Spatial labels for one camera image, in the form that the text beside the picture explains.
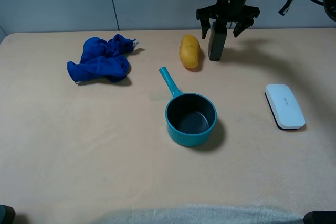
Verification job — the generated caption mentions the white board eraser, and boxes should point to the white board eraser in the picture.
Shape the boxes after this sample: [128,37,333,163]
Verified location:
[265,84,306,130]

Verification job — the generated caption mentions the teal saucepan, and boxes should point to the teal saucepan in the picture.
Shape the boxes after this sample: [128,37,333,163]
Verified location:
[159,67,217,147]

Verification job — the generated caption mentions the black robot base left corner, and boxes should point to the black robot base left corner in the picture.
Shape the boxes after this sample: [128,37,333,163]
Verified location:
[0,205,16,224]

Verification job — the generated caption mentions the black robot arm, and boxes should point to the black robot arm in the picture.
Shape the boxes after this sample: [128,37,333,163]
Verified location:
[196,0,260,39]

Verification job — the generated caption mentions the blue crumpled cloth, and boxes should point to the blue crumpled cloth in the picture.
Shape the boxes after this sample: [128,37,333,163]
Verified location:
[67,34,139,82]

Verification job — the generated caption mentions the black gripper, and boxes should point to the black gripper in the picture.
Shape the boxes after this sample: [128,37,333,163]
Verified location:
[196,0,260,39]

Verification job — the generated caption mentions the black rectangular bottle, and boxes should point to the black rectangular bottle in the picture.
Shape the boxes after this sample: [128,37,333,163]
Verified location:
[208,20,227,61]

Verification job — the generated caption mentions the black robot base right corner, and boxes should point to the black robot base right corner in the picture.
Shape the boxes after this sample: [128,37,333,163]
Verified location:
[303,211,336,224]

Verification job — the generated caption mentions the yellow potato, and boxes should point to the yellow potato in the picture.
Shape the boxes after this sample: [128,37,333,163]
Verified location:
[179,34,200,69]

